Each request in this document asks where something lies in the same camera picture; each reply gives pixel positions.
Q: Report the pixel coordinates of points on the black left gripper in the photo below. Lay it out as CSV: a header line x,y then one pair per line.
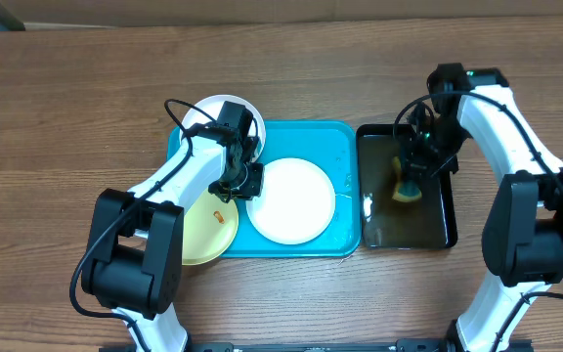
x,y
254,190

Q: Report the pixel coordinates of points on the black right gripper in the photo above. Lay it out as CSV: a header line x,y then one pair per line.
x,y
418,165

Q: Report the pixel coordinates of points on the green yellow sponge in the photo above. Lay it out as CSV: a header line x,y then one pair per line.
x,y
404,191

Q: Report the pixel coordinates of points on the white plate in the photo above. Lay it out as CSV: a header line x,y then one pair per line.
x,y
297,202

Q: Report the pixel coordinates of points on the pink plate with ketchup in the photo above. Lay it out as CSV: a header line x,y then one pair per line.
x,y
212,106

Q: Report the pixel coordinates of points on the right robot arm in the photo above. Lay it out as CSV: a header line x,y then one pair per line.
x,y
522,241

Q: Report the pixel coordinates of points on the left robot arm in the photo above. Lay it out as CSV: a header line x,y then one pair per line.
x,y
132,265

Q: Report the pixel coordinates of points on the black water tray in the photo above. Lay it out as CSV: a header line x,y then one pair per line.
x,y
427,223

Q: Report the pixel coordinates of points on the yellow plate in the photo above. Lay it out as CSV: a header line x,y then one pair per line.
x,y
210,227

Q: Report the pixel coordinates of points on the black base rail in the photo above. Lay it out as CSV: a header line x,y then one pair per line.
x,y
402,345

